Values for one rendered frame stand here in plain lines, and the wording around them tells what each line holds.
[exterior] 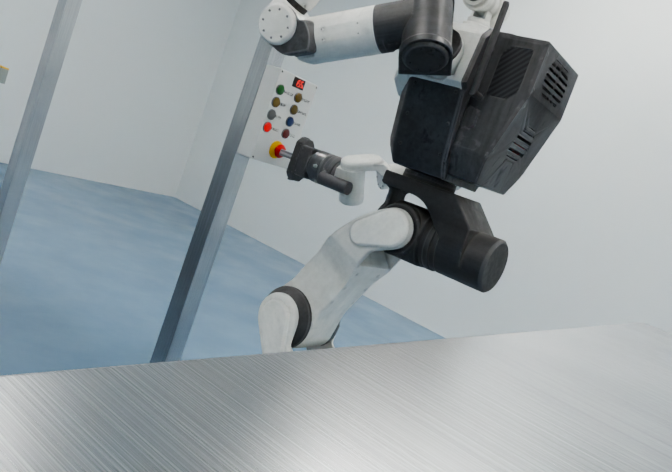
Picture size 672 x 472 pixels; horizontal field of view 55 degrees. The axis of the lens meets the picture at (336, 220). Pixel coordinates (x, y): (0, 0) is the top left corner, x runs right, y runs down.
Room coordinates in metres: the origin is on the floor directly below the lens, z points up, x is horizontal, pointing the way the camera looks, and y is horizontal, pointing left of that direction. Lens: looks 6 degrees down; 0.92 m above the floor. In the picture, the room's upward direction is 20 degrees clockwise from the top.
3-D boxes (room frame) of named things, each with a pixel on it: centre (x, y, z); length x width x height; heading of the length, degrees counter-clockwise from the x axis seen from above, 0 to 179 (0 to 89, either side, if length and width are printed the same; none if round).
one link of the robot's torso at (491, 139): (1.38, -0.19, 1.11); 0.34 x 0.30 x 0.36; 145
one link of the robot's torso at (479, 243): (1.37, -0.22, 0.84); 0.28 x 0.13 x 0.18; 55
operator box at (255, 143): (1.88, 0.25, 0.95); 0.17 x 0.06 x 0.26; 145
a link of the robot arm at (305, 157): (1.77, 0.11, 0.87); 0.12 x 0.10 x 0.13; 55
